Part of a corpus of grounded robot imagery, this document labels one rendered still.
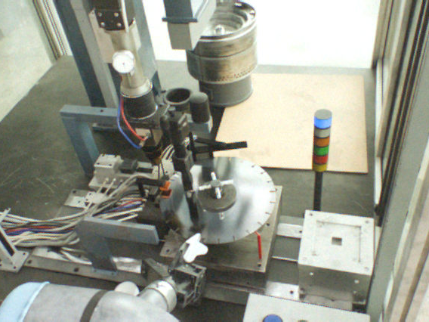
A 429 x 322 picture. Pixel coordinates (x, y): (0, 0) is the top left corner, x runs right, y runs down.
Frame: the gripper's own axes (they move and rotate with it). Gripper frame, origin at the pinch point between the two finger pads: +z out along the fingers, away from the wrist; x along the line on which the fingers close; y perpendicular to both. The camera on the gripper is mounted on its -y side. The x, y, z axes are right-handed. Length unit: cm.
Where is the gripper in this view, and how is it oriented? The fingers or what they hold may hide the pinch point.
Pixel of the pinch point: (193, 259)
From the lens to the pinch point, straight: 125.4
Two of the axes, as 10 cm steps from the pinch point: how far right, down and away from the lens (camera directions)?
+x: 1.3, -9.6, -2.4
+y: 9.1, 2.1, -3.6
